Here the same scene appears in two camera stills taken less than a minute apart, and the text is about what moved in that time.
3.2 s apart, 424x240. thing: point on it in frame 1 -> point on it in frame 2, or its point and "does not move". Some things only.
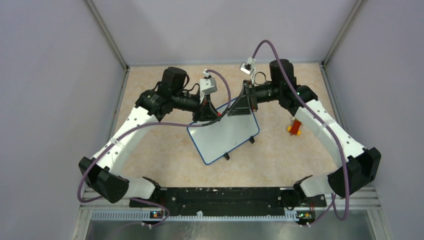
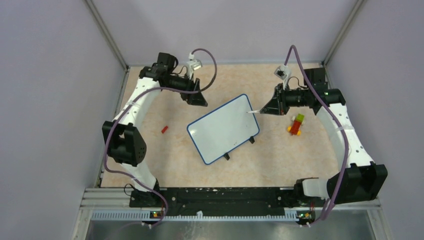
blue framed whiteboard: x=214 y=140 does not move
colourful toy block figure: x=294 y=129 does not move
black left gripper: x=206 y=111 -> x=196 y=98
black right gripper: x=244 y=103 -> x=277 y=105
